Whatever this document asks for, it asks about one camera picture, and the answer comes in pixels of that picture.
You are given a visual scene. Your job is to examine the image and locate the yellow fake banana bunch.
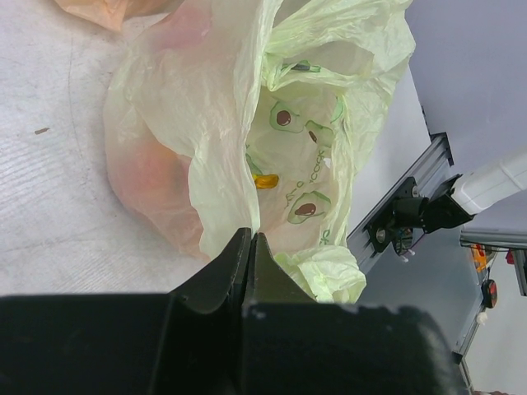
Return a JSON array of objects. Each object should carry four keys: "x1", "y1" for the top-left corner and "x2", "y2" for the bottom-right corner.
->
[{"x1": 252, "y1": 174, "x2": 279, "y2": 189}]

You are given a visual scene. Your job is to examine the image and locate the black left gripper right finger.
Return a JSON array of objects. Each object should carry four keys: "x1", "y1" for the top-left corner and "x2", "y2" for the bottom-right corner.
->
[{"x1": 242, "y1": 234, "x2": 468, "y2": 394}]

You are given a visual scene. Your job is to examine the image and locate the green plastic bag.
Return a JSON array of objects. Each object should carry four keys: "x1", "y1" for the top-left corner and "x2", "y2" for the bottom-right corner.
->
[{"x1": 104, "y1": 1, "x2": 415, "y2": 303}]

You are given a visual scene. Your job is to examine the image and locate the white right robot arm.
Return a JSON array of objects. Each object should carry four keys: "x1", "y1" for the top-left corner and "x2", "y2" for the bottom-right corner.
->
[{"x1": 451, "y1": 148, "x2": 526, "y2": 216}]

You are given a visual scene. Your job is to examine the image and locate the black round background object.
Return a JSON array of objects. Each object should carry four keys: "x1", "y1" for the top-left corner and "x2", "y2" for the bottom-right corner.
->
[{"x1": 482, "y1": 279, "x2": 497, "y2": 309}]

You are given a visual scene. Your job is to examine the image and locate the grey background frame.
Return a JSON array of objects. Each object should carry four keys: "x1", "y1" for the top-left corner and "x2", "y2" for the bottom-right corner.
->
[{"x1": 452, "y1": 228, "x2": 526, "y2": 365}]

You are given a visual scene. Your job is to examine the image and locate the red orange fake peach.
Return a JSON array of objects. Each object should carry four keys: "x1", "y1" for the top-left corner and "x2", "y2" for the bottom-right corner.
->
[{"x1": 107, "y1": 140, "x2": 190, "y2": 215}]

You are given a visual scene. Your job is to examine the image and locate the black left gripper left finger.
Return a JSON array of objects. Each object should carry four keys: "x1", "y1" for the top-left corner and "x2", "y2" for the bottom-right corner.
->
[{"x1": 1, "y1": 229, "x2": 252, "y2": 394}]

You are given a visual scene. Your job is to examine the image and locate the aluminium front rail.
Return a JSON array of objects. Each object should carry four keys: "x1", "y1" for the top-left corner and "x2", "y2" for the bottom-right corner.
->
[{"x1": 347, "y1": 132, "x2": 453, "y2": 274}]

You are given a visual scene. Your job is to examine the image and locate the orange tied plastic bag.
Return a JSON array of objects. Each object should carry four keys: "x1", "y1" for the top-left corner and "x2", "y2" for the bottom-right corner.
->
[{"x1": 55, "y1": 0, "x2": 182, "y2": 32}]

